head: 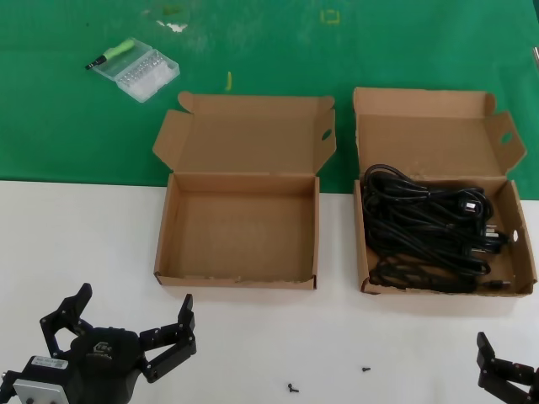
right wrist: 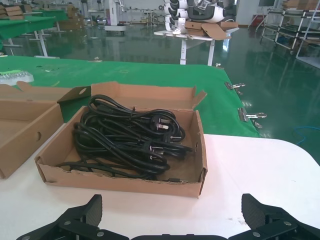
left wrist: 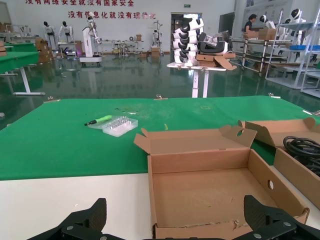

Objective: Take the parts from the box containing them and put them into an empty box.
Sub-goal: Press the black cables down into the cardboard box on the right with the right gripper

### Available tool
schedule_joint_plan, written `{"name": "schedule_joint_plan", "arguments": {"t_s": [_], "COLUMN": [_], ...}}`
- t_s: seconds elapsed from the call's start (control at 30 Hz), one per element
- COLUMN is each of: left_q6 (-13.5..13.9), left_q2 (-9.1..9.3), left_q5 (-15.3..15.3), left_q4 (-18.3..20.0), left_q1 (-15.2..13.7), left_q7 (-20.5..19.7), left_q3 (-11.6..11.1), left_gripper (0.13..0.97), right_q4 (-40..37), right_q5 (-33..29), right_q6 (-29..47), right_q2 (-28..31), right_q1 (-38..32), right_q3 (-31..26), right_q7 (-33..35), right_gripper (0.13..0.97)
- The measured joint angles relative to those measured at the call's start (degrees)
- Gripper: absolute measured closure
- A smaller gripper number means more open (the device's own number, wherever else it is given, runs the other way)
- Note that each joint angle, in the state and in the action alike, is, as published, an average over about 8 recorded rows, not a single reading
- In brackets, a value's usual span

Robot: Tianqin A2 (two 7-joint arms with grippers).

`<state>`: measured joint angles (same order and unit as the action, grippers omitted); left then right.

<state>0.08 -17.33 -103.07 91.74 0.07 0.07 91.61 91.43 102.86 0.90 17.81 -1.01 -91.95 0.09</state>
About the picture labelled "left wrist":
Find opened flat cardboard box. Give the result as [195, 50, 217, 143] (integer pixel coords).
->
[214, 52, 238, 72]

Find small humanoid robot on stand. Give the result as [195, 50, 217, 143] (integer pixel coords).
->
[150, 21, 165, 56]

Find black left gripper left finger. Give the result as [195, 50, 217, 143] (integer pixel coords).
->
[27, 198, 121, 240]

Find black and white shell pile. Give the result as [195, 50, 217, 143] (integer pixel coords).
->
[198, 30, 234, 55]

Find person in dark shirt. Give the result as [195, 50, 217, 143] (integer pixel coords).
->
[243, 14, 259, 33]

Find grey metal shelf rack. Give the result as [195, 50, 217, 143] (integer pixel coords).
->
[264, 21, 320, 91]

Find flat closed cardboard box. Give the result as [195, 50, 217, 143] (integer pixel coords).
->
[195, 53, 218, 68]

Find white pedestal table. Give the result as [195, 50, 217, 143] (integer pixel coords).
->
[166, 61, 227, 99]

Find white humanoid robot black head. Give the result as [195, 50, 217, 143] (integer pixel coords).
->
[42, 21, 57, 51]
[58, 20, 75, 51]

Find white paper scrap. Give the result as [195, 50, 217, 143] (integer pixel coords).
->
[114, 107, 139, 116]

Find clear plastic bit case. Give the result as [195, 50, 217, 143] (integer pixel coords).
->
[87, 115, 139, 138]

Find stacked cardboard boxes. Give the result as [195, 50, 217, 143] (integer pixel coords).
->
[34, 37, 54, 64]

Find cardboard boxes on rack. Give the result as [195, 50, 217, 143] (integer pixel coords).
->
[243, 27, 278, 41]

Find pipe frame workbench rack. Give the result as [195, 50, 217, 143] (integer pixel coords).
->
[231, 36, 294, 76]

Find black power cable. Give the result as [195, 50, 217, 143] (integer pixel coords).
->
[294, 154, 320, 173]
[283, 136, 320, 161]

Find white robot shell stack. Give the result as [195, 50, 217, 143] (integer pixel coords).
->
[172, 17, 205, 64]

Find green felt mat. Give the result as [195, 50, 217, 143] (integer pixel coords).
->
[0, 95, 320, 181]

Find white round-headed robot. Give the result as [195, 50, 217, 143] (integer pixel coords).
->
[284, 8, 312, 55]
[259, 14, 277, 31]

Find green handled screwdriver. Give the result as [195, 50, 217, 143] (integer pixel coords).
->
[84, 115, 113, 126]

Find open brown cardboard box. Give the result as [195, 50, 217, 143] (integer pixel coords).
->
[133, 124, 311, 240]
[237, 117, 320, 211]

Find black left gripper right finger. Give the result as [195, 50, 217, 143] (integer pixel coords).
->
[232, 194, 320, 240]

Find green topped work table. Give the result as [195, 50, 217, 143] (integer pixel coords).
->
[0, 51, 46, 97]
[0, 41, 39, 53]

